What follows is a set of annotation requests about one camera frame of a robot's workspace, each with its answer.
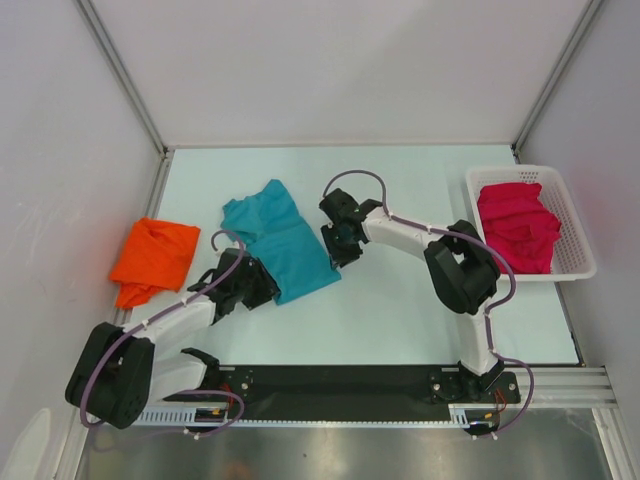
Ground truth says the teal t-shirt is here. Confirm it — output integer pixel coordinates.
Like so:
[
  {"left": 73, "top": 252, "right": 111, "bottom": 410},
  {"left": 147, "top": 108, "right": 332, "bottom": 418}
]
[{"left": 221, "top": 179, "right": 341, "bottom": 305}]

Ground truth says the orange t-shirt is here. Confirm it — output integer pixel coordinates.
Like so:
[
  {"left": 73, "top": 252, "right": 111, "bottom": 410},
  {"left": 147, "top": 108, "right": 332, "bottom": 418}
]
[{"left": 109, "top": 217, "right": 201, "bottom": 310}]

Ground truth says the white plastic basket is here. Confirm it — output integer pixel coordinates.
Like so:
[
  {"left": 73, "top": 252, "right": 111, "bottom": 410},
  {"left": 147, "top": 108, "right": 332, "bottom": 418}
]
[{"left": 466, "top": 165, "right": 596, "bottom": 282}]

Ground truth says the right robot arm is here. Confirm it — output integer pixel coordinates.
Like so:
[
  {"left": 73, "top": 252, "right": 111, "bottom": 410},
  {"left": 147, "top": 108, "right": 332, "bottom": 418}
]
[{"left": 319, "top": 188, "right": 504, "bottom": 401}]

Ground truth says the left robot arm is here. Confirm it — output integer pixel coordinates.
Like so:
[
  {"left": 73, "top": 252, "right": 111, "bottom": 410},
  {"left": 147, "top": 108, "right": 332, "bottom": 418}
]
[{"left": 65, "top": 248, "right": 281, "bottom": 429}]

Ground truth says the magenta t-shirt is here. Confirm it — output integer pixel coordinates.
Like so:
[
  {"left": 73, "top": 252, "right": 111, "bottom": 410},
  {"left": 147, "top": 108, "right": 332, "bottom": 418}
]
[{"left": 477, "top": 182, "right": 562, "bottom": 275}]

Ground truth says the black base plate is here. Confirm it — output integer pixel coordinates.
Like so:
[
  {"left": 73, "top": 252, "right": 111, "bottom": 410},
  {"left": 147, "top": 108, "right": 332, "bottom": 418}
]
[{"left": 166, "top": 365, "right": 521, "bottom": 420}]

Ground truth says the white slotted cable duct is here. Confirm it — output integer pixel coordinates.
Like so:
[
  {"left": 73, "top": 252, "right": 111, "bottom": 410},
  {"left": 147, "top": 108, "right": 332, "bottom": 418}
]
[{"left": 133, "top": 405, "right": 498, "bottom": 432}]

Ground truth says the aluminium frame rail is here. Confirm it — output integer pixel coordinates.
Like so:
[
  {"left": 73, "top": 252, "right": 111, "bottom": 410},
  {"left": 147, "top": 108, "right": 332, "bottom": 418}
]
[{"left": 69, "top": 363, "right": 621, "bottom": 412}]

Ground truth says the left rear frame post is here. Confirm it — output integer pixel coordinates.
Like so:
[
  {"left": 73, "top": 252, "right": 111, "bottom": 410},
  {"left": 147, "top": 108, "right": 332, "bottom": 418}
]
[{"left": 73, "top": 0, "right": 168, "bottom": 158}]

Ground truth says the frame post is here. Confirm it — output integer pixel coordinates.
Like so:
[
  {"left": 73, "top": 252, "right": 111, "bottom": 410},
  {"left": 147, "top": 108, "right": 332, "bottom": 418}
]
[
  {"left": 511, "top": 0, "right": 609, "bottom": 162},
  {"left": 73, "top": 0, "right": 168, "bottom": 158}
]

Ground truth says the right rear frame post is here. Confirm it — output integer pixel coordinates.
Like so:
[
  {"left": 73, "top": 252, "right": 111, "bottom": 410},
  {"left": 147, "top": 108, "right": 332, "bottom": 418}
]
[{"left": 511, "top": 0, "right": 609, "bottom": 162}]

